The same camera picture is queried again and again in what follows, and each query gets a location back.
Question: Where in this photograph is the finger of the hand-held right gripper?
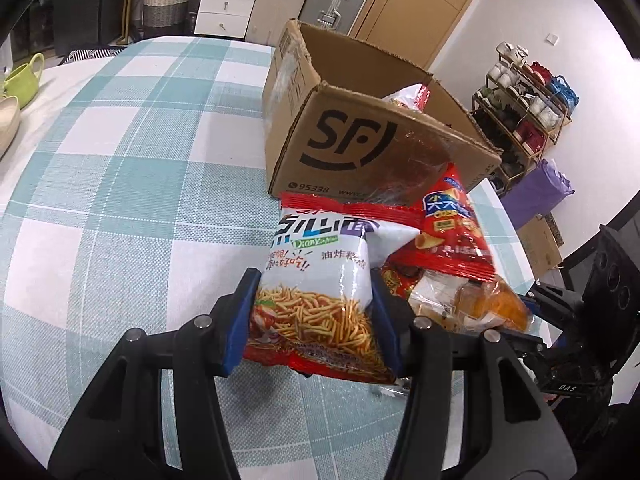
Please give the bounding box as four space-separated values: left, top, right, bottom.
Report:
492 327 548 366
519 280 586 323

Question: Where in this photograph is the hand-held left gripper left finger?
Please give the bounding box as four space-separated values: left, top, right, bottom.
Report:
47 267 263 480

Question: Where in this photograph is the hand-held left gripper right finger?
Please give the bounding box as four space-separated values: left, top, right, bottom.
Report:
369 269 578 480

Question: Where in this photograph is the clear bread packet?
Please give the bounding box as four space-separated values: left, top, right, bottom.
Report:
407 269 533 333

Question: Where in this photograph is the white noodle snack bag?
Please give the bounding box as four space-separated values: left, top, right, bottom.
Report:
243 191 422 386

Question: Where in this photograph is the red chips bag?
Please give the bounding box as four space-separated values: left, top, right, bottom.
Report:
387 162 496 283

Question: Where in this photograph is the brown cardboard box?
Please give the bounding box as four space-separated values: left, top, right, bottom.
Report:
262 18 503 206

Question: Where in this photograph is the red noodle snack bag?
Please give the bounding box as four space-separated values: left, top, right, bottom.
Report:
382 82 432 113

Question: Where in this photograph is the open cardboard carton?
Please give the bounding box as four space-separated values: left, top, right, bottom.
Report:
517 214 563 278

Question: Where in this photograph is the wooden shoe rack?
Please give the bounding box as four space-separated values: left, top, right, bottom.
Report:
470 42 581 196

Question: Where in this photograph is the group of assorted sneakers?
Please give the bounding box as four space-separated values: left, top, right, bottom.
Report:
472 42 578 191

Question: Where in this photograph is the beige bowl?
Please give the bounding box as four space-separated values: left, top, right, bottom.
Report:
0 95 22 160

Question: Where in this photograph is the patterned rug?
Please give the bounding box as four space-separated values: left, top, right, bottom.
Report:
60 45 126 66

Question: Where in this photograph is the wooden door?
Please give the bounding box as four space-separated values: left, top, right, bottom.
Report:
347 0 498 71

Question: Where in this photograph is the white drawer cabinet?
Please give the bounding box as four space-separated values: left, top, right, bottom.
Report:
194 0 265 40

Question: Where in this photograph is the green mug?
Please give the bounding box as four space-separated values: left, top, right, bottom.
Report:
4 52 45 109

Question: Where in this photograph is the beige suitcase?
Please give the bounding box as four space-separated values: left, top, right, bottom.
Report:
245 0 321 46

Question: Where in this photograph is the woven laundry basket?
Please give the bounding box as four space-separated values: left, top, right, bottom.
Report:
142 0 192 29

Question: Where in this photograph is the dark grey refrigerator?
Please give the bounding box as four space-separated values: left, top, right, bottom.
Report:
52 0 126 56

